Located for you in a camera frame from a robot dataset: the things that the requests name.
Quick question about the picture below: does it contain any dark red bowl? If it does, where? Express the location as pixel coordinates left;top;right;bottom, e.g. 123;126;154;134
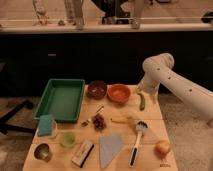
87;80;107;100

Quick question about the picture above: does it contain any black chair base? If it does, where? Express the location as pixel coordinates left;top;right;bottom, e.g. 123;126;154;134
0;99;35;135

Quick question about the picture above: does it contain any orange bowl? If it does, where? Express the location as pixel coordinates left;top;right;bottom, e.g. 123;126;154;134
107;84;131;104

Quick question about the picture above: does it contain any small green cup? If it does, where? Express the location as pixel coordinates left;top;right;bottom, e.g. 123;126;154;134
60;132;75;148

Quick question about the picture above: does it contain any brown pine cone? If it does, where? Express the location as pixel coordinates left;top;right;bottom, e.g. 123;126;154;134
92;114;106;131

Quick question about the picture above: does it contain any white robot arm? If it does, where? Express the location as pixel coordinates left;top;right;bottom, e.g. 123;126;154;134
138;53;213;120

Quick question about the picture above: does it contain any metal cup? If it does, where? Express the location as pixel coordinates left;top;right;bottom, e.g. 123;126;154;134
34;143;52;162

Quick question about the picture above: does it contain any green plastic tray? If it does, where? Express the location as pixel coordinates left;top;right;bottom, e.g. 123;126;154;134
34;79;85;123

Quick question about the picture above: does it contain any teal sponge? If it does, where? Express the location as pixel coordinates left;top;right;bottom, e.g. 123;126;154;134
37;115;54;137

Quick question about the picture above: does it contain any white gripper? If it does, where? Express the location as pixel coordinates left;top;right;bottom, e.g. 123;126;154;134
136;80;158;100

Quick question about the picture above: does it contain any light blue cloth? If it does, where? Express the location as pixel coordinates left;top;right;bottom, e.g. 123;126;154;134
99;134;123;169

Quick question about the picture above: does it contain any small pen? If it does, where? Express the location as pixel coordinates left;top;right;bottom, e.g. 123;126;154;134
95;106;104;114

